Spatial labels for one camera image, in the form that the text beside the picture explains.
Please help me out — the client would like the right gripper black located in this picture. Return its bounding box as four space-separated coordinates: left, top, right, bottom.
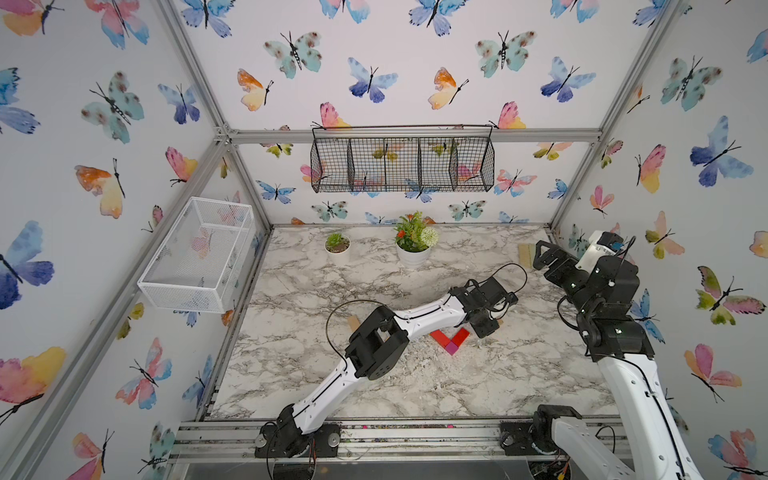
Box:
538 240 602 326

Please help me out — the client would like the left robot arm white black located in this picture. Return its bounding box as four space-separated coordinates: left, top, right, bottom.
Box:
254 277 518 459

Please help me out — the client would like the white mesh wall basket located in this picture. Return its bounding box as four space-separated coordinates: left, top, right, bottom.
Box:
137 197 256 313

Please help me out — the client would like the small green potted plant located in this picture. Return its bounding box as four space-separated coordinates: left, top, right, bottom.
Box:
325 233 351 266

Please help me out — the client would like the black wire wall basket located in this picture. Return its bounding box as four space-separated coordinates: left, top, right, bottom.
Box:
303 125 496 194

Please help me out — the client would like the red block short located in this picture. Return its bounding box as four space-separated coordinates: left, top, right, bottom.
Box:
452 328 470 347

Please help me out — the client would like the magenta cube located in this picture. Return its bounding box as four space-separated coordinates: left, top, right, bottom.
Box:
444 342 459 356

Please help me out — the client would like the natural wood block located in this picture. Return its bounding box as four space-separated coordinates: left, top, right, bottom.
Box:
347 316 361 332

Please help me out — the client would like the red block long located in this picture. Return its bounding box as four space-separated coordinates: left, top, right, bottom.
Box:
430 330 452 350

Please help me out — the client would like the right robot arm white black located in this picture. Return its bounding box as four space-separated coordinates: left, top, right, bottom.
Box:
499 231 702 479

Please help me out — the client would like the flowering potted plant white pot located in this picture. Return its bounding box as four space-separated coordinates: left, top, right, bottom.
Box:
395 211 440 269

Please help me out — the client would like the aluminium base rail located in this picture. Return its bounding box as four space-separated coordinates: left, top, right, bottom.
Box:
170 416 673 463

